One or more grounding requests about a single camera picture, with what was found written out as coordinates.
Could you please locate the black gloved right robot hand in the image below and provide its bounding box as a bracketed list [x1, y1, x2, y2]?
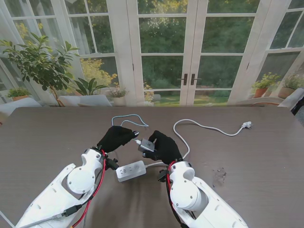
[142, 130, 184, 166]

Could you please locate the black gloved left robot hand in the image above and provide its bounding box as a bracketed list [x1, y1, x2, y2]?
[96, 125, 140, 154]

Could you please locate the grey USB charger adapter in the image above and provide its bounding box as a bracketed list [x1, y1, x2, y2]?
[137, 137, 156, 153]

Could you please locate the light blue braided USB cable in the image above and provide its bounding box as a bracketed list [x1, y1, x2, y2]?
[111, 114, 150, 146]

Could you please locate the printed garden window backdrop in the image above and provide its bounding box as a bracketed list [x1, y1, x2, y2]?
[0, 0, 304, 108]

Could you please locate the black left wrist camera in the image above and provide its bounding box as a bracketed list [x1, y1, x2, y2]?
[105, 157, 120, 171]

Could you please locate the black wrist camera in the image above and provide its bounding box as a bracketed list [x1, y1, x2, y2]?
[105, 157, 120, 171]
[158, 169, 169, 183]

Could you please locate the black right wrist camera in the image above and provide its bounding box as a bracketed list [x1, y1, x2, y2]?
[158, 169, 169, 183]

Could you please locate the white power strip with cord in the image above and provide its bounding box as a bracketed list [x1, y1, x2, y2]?
[115, 119, 253, 183]

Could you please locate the red black right arm cable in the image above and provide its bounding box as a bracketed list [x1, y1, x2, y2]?
[165, 163, 190, 228]

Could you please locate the red black arm cable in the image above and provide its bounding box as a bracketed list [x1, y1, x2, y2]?
[165, 163, 190, 228]
[70, 149, 107, 228]

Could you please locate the red black left arm cable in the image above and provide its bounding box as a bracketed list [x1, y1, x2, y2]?
[70, 149, 107, 228]

